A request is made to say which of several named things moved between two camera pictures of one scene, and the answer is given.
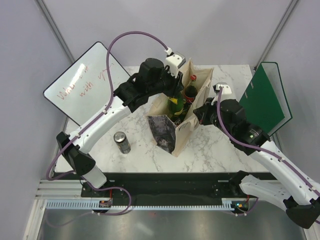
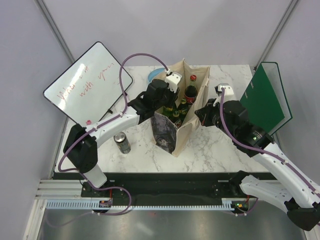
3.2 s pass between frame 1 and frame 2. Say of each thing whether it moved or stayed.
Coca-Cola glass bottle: stayed
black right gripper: stayed
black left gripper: moved
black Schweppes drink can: stayed
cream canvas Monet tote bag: stayed
